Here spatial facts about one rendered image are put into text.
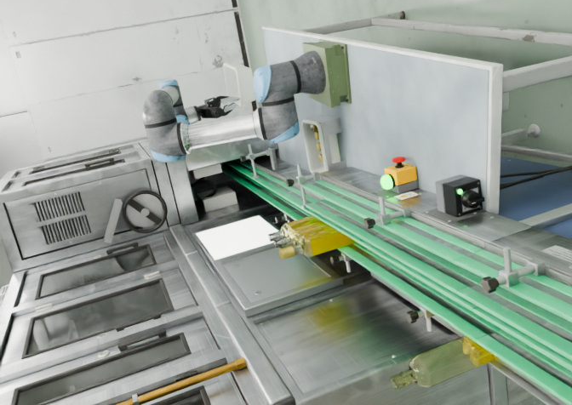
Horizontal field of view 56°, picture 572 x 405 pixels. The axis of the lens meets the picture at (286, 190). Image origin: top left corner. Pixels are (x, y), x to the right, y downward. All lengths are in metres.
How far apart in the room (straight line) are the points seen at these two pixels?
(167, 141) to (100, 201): 0.88
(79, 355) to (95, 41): 3.94
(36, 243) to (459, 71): 2.07
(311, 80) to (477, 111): 0.70
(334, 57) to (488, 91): 0.69
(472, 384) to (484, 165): 0.59
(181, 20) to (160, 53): 0.37
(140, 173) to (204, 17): 3.06
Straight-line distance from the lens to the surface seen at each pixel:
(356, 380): 1.37
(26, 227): 2.77
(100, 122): 5.42
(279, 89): 1.86
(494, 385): 1.63
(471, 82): 1.38
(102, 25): 5.43
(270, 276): 1.91
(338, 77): 1.90
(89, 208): 2.74
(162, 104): 1.95
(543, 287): 1.11
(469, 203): 1.37
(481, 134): 1.38
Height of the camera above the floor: 1.59
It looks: 17 degrees down
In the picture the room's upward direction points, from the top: 105 degrees counter-clockwise
